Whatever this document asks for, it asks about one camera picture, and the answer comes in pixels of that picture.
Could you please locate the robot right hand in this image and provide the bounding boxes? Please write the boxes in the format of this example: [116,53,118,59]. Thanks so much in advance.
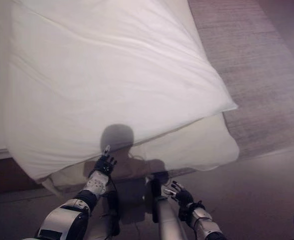
[163,180,195,206]

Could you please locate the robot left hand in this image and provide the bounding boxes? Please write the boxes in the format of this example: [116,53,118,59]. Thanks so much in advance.
[92,145,118,177]

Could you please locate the white duvet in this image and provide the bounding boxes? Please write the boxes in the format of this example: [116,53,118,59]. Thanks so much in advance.
[5,0,239,185]

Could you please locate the robot left leg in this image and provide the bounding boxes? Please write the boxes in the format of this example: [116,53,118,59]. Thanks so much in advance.
[106,189,121,237]

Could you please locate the white sheeted mattress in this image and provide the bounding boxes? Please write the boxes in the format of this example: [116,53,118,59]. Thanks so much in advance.
[0,0,241,199]

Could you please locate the grey textured rug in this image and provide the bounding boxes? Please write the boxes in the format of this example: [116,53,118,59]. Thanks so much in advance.
[188,0,294,161]

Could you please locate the dark wooden bed frame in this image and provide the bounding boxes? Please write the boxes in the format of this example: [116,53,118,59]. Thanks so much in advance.
[0,158,46,195]

